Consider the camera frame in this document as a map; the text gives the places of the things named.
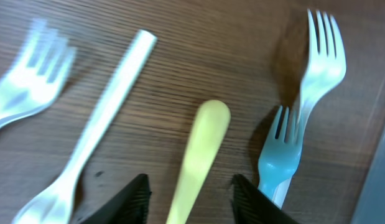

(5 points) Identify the left clear plastic container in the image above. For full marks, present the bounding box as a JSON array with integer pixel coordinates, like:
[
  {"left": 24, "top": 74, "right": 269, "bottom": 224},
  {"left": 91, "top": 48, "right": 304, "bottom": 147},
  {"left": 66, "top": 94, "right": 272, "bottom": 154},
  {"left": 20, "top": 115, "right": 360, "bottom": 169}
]
[{"left": 351, "top": 126, "right": 385, "bottom": 224}]

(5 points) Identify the light blue plastic fork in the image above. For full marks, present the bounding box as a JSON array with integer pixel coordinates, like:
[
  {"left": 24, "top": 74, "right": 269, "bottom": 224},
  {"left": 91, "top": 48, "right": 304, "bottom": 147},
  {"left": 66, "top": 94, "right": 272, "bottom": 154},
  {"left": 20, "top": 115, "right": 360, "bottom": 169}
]
[{"left": 258, "top": 106, "right": 305, "bottom": 200}]

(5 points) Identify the white plastic fork far left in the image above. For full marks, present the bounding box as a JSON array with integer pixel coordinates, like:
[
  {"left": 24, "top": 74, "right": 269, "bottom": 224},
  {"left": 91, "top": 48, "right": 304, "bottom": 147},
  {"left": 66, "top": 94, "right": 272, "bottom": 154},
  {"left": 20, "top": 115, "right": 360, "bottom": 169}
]
[{"left": 0, "top": 18, "right": 77, "bottom": 129}]

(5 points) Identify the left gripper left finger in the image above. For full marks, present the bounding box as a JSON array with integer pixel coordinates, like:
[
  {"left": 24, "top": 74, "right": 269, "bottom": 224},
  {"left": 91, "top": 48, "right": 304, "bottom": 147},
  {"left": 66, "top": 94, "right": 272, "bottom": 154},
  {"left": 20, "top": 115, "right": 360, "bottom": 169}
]
[{"left": 81, "top": 174, "right": 152, "bottom": 224}]

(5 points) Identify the white plastic fork upside down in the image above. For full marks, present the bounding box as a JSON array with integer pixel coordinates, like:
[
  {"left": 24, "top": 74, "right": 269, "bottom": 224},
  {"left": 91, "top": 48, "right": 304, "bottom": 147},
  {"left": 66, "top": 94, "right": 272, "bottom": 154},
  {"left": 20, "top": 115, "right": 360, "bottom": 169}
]
[{"left": 12, "top": 30, "right": 157, "bottom": 224}]

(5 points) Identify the white plastic fork near container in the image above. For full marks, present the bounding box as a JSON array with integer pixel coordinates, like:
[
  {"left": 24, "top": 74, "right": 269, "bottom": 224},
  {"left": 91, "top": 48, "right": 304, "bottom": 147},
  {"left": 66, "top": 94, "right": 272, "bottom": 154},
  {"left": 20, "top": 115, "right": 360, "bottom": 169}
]
[{"left": 272, "top": 10, "right": 346, "bottom": 208}]

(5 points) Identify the yellow plastic fork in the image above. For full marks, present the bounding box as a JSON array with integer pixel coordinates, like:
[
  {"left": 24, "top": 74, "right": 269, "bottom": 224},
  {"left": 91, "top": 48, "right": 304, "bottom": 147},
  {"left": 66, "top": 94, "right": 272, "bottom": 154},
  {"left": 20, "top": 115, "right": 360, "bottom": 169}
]
[{"left": 166, "top": 100, "right": 231, "bottom": 224}]

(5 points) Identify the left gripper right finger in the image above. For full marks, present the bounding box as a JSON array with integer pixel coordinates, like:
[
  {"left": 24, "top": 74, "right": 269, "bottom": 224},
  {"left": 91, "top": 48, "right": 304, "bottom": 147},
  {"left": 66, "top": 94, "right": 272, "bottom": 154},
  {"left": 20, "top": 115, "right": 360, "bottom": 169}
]
[{"left": 231, "top": 174, "right": 299, "bottom": 224}]

